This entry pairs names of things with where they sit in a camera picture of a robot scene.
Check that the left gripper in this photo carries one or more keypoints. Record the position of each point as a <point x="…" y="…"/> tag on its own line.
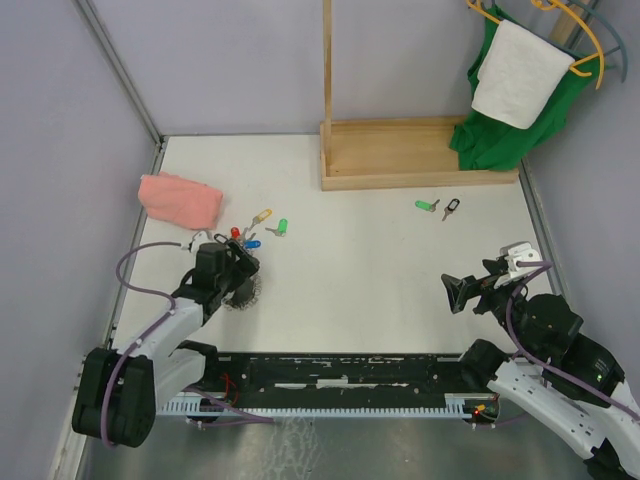
<point x="243" y="267"/>

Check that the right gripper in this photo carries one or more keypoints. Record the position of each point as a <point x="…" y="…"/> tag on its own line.
<point x="468" y="286"/>

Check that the metal keyring plate with keys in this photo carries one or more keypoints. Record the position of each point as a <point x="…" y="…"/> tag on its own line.
<point x="244" y="298"/>

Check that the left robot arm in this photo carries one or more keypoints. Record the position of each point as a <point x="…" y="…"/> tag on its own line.
<point x="121" y="390"/>

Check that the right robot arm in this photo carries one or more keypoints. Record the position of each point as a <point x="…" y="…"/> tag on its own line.
<point x="568" y="382"/>

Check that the yellow tag key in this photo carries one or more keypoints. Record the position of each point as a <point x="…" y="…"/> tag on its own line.
<point x="259" y="218"/>

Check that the green tag key left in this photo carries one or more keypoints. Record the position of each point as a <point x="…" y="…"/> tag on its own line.
<point x="281" y="229"/>

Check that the green tag key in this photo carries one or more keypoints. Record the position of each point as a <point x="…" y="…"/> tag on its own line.
<point x="426" y="206"/>
<point x="281" y="229"/>

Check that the pink folded towel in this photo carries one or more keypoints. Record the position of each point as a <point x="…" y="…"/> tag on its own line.
<point x="179" y="201"/>

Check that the black tag key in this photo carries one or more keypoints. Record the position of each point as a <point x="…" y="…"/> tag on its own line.
<point x="450" y="208"/>

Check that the green tag key right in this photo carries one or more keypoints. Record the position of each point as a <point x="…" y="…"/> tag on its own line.
<point x="426" y="206"/>

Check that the green cloth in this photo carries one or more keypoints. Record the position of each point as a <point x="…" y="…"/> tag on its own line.
<point x="483" y="143"/>

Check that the wooden rack stand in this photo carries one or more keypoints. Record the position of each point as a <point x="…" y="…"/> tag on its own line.
<point x="390" y="153"/>

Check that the white towel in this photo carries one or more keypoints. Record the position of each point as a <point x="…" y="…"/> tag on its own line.
<point x="518" y="75"/>

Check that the grey-green hanger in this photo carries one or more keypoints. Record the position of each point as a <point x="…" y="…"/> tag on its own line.
<point x="593" y="10"/>

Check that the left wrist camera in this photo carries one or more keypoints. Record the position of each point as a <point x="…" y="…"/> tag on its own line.
<point x="199" y="238"/>

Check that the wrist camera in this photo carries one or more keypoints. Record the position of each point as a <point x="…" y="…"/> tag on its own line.
<point x="199" y="238"/>
<point x="520" y="256"/>

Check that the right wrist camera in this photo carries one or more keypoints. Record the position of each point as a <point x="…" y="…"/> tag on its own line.
<point x="520" y="256"/>

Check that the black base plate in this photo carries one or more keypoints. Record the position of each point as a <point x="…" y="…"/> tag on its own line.
<point x="337" y="380"/>

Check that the metal corner frame post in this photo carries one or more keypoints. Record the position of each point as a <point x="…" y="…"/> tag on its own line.
<point x="98" y="29"/>

